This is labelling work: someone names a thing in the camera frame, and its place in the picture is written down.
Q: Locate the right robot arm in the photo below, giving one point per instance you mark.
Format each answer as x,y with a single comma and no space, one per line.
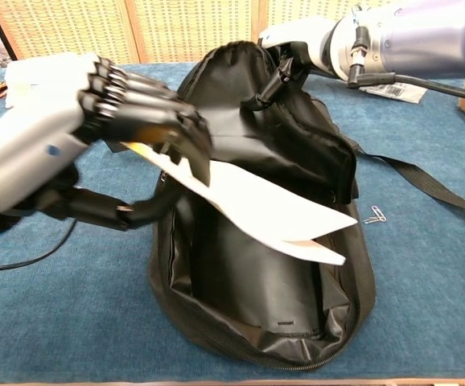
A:
417,36

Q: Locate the multi-pack of pocket tissues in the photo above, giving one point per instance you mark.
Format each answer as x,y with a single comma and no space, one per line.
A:
397,91

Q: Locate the wooden woven folding screen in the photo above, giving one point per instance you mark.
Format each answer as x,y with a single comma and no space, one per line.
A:
176,28

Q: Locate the beige lunch box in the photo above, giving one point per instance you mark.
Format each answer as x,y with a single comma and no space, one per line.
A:
21,86

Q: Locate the white paper book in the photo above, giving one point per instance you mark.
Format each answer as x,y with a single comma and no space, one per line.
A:
264,205

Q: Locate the metal paper clips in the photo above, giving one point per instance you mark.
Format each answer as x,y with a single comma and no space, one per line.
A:
375,215

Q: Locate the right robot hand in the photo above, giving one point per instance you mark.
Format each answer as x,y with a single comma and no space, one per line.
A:
297,40

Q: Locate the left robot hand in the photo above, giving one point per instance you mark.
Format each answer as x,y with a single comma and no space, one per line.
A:
27,161

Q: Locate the black backpack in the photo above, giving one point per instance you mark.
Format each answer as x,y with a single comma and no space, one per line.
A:
256,289

